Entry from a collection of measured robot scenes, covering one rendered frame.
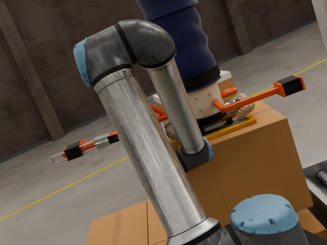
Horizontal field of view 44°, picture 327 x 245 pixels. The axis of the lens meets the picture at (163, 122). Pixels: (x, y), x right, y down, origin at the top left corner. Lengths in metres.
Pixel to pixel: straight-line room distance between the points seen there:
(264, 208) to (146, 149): 0.32
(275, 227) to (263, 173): 0.73
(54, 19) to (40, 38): 0.54
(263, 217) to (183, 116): 0.45
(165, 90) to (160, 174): 0.30
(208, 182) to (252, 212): 0.66
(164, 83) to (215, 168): 0.58
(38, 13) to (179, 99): 8.70
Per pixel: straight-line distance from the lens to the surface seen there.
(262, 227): 0.97
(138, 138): 1.00
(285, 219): 0.99
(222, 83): 3.34
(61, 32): 9.82
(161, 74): 1.15
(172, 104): 1.24
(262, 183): 1.71
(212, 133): 1.68
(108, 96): 1.03
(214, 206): 1.71
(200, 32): 1.68
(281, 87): 1.53
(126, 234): 2.43
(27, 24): 9.78
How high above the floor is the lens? 1.58
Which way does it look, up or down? 13 degrees down
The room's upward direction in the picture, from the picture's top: 22 degrees counter-clockwise
